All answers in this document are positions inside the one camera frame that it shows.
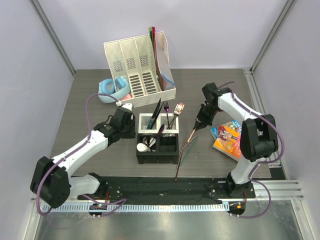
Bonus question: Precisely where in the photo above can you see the teal handled black knife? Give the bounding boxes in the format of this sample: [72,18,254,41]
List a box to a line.
[146,117,157,130]

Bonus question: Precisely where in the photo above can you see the thin dark metal chopstick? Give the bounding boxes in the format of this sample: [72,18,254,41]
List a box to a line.
[179,135,197,153]

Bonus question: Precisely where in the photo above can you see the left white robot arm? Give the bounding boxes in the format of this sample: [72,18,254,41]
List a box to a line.
[30,103,136,209]

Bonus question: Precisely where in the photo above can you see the brown wooden chopstick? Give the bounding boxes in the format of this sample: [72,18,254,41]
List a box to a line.
[174,128,196,181]

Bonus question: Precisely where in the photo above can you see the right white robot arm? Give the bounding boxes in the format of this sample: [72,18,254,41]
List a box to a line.
[192,82,284,198]

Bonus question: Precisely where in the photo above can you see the coloured plastic folders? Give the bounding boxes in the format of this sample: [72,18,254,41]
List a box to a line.
[149,26,175,91]

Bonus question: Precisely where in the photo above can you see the slotted cable duct strip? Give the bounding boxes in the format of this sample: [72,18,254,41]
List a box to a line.
[51,201,230,213]

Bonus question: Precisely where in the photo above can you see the black plastic knife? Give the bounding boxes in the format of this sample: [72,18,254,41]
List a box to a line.
[151,98,162,118]

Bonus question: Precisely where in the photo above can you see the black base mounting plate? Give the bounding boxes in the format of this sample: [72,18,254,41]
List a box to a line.
[78,176,272,205]

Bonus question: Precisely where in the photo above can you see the silver metal fork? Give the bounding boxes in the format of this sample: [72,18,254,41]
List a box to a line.
[166,103,182,130]

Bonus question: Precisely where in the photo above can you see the copper coloured fork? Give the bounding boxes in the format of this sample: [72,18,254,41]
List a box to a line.
[169,102,186,128]

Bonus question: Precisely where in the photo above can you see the black two-slot utensil container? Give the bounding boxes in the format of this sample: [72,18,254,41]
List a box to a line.
[136,133,179,165]

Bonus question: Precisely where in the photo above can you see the purple metallic spoon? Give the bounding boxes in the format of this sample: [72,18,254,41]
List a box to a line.
[157,123,165,135]

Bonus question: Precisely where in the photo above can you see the white two-slot utensil container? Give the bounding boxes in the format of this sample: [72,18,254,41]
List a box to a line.
[138,113,179,134]

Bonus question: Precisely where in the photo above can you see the blue treehouse book underneath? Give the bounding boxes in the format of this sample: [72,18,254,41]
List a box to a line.
[210,120,242,139]

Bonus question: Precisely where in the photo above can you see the pink paper label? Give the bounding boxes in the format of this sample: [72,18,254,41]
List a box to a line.
[123,93,132,100]

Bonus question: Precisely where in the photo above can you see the white file organizer rack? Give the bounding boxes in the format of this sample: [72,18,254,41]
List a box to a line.
[103,34,176,108]

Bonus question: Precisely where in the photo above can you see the Roald Dahl colourful book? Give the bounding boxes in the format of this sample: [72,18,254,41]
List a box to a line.
[212,126,242,162]

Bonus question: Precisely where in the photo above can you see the green and tan chopstick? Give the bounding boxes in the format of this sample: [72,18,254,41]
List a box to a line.
[180,139,197,166]

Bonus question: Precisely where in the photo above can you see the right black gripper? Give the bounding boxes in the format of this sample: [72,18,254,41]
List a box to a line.
[194,104,220,131]

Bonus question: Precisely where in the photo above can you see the light blue headphones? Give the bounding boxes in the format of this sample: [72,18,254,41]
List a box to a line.
[98,76,131,104]

